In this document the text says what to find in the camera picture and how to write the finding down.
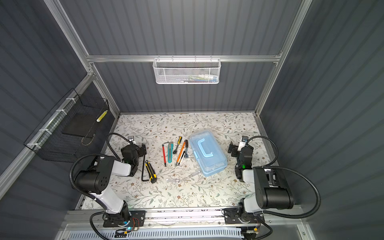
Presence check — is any blue plastic tool box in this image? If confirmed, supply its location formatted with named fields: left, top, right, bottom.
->
left=189, top=130, right=228, bottom=177

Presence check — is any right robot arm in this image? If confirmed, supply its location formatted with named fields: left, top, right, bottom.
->
left=228, top=142, right=294, bottom=216

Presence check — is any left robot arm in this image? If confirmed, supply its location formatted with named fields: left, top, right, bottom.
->
left=70, top=144, right=147, bottom=221

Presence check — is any black hex key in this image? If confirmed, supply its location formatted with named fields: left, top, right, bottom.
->
left=141, top=154, right=150, bottom=182

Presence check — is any yellow black utility knife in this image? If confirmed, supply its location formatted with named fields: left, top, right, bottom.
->
left=145, top=161, right=157, bottom=184

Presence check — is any red pen screwdriver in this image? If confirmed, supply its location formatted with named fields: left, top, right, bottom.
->
left=162, top=143, right=167, bottom=167

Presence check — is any teal utility knife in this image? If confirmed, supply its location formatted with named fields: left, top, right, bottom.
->
left=168, top=142, right=174, bottom=164

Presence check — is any yellow item in basket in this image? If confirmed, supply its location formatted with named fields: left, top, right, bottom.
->
left=97, top=110, right=108, bottom=123

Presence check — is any white vented panel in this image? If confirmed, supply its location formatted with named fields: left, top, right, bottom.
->
left=66, top=228, right=244, bottom=240

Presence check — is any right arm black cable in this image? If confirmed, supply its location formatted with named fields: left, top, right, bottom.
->
left=247, top=135, right=322, bottom=219

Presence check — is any clear handled screwdriver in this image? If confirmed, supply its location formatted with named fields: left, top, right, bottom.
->
left=166, top=171, right=201, bottom=183

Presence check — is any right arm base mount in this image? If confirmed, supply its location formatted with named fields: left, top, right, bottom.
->
left=221, top=208, right=265, bottom=225

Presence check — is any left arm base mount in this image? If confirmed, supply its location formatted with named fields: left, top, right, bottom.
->
left=103, top=211, right=146, bottom=228

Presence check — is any black wire basket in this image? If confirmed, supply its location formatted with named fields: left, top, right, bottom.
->
left=24, top=91, right=113, bottom=163

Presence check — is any white wire mesh basket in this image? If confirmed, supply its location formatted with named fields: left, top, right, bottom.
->
left=153, top=59, right=222, bottom=85

